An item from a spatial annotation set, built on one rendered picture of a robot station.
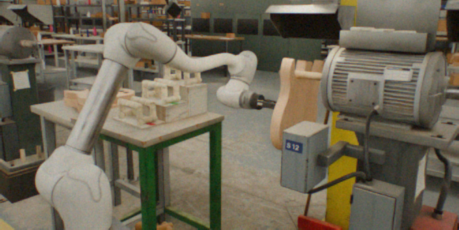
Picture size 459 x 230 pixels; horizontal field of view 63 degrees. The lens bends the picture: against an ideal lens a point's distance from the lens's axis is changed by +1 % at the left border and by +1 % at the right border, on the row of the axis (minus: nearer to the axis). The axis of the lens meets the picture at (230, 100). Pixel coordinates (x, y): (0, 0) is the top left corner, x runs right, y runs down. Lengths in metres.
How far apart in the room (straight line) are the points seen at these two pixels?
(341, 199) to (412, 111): 1.45
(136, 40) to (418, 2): 1.00
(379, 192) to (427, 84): 0.38
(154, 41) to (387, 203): 0.98
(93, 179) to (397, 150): 1.02
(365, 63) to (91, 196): 1.02
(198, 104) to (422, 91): 1.22
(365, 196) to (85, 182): 0.93
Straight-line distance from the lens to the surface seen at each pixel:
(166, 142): 1.84
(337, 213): 2.74
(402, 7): 1.50
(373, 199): 1.36
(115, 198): 3.16
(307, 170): 1.24
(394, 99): 1.34
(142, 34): 1.41
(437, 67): 1.32
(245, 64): 1.80
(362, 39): 1.38
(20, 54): 3.42
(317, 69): 1.76
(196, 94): 2.09
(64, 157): 1.52
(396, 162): 1.40
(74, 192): 1.35
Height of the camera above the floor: 1.50
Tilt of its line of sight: 13 degrees down
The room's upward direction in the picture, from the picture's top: 1 degrees clockwise
